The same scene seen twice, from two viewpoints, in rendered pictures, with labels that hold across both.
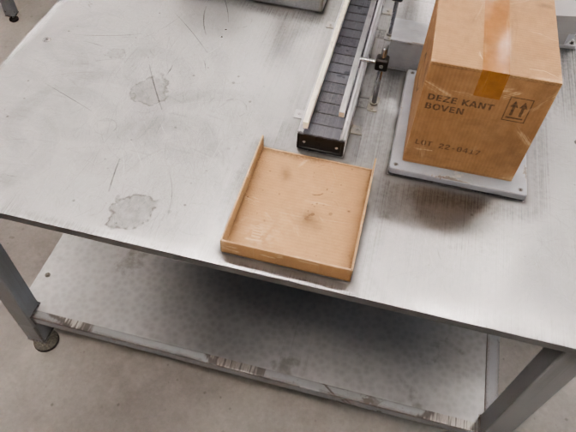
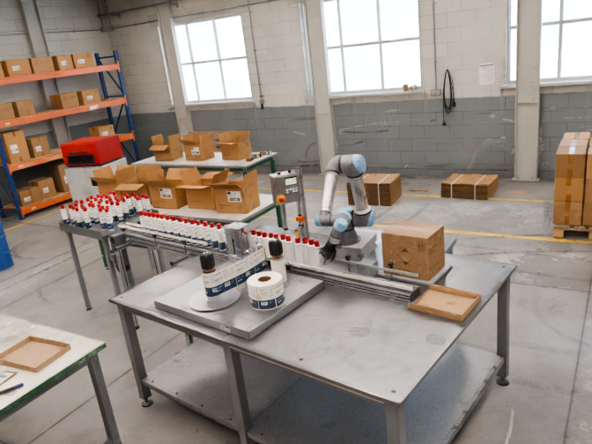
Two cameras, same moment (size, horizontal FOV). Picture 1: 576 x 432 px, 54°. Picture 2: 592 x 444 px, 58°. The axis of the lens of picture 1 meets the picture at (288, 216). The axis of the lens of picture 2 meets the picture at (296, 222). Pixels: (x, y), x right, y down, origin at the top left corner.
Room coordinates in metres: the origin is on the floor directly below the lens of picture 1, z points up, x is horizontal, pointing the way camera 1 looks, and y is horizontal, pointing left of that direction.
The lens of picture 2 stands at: (0.14, 2.57, 2.26)
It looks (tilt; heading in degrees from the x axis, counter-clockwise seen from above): 19 degrees down; 299
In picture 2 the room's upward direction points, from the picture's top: 7 degrees counter-clockwise
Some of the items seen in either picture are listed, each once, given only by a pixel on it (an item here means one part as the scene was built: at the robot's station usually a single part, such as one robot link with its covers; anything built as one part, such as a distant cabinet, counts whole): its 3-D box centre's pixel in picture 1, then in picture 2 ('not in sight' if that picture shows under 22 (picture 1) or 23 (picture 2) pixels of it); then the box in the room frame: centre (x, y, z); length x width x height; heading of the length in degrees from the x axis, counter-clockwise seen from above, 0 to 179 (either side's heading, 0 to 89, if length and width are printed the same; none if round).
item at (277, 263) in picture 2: not in sight; (277, 262); (1.70, 0.07, 1.03); 0.09 x 0.09 x 0.30
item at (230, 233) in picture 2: not in sight; (240, 243); (2.16, -0.22, 1.01); 0.14 x 0.13 x 0.26; 169
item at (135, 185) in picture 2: not in sight; (139, 187); (4.37, -1.60, 0.97); 0.44 x 0.38 x 0.37; 91
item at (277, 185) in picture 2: not in sight; (285, 187); (1.81, -0.33, 1.38); 0.17 x 0.10 x 0.19; 44
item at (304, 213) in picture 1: (303, 202); (444, 301); (0.75, -0.03, 0.85); 0.30 x 0.26 x 0.04; 169
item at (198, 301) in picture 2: not in sight; (214, 298); (2.01, 0.33, 0.89); 0.31 x 0.31 x 0.01
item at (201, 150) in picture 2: not in sight; (196, 146); (5.14, -3.64, 0.97); 0.42 x 0.39 x 0.37; 84
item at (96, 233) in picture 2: not in sight; (119, 261); (4.02, -0.78, 0.46); 0.73 x 0.62 x 0.93; 169
